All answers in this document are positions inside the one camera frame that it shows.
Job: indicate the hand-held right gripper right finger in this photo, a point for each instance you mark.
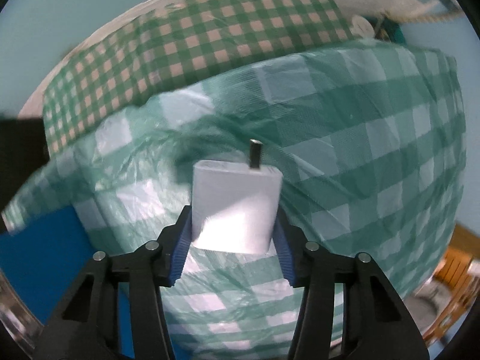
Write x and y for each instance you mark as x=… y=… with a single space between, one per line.
x=285 y=251

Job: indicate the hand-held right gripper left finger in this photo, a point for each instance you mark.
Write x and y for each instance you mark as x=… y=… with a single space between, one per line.
x=180 y=247

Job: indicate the white power adapter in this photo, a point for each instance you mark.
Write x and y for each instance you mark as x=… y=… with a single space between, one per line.
x=236 y=210

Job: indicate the cardboard box with blue rim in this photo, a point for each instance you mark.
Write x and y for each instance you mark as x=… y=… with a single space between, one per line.
x=37 y=262

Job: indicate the large-check green plastic sheet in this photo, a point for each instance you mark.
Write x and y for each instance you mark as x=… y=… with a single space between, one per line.
x=375 y=138

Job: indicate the wooden slatted furniture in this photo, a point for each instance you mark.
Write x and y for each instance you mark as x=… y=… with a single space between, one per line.
x=455 y=266

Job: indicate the small-check green cloth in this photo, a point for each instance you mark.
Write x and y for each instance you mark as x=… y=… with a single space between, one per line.
x=225 y=37

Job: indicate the white round object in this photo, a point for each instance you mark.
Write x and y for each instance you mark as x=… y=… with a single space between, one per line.
x=363 y=26

